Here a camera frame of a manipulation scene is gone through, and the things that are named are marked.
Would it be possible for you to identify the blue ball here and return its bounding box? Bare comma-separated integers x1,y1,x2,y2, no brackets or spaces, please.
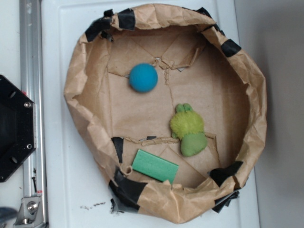
129,63,158,93

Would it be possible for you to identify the green plush toy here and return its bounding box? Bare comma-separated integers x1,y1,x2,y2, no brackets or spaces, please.
170,103,208,157

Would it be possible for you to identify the green rectangular sponge block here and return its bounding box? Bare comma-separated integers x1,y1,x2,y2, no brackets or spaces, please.
132,149,179,184

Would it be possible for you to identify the brown paper bin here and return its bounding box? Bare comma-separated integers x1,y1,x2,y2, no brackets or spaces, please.
64,4,267,223

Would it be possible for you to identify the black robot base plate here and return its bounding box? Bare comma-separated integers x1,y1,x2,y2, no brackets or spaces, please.
0,75,35,183

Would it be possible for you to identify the aluminium extrusion rail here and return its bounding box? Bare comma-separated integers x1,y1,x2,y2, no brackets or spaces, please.
19,0,48,228

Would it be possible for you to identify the metal corner bracket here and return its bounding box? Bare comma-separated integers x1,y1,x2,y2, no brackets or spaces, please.
13,196,46,228

